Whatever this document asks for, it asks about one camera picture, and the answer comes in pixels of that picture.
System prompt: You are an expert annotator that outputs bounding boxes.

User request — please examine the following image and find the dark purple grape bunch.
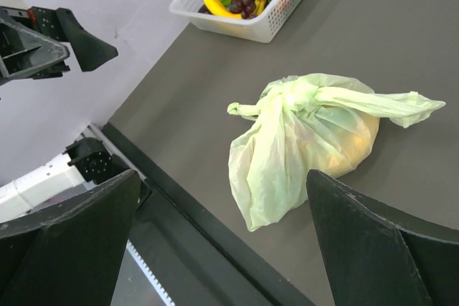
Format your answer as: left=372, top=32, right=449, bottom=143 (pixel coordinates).
left=227, top=0, right=257, bottom=19

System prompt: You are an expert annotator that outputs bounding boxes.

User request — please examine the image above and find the white perforated plastic basket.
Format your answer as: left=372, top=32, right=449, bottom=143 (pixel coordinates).
left=169, top=0, right=312, bottom=44

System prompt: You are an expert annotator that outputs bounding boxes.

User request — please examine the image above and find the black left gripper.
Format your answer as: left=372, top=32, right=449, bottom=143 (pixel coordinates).
left=1, top=0, right=118, bottom=85

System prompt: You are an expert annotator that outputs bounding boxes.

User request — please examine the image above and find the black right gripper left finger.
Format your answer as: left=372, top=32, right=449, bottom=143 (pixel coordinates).
left=1, top=170, right=141, bottom=305

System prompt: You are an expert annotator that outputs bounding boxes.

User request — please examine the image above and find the grey slotted cable duct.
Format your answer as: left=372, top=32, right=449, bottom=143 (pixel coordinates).
left=126, top=240, right=176, bottom=306

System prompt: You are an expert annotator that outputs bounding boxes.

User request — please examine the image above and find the light green plastic bag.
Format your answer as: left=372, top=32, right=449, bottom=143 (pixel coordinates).
left=227, top=73, right=444, bottom=231

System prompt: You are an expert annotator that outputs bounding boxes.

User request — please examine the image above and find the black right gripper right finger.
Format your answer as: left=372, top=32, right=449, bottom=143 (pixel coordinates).
left=306, top=170, right=458, bottom=305

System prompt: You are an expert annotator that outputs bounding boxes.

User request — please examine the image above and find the yellow banana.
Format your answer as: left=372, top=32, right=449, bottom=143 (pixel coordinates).
left=203, top=0, right=242, bottom=19

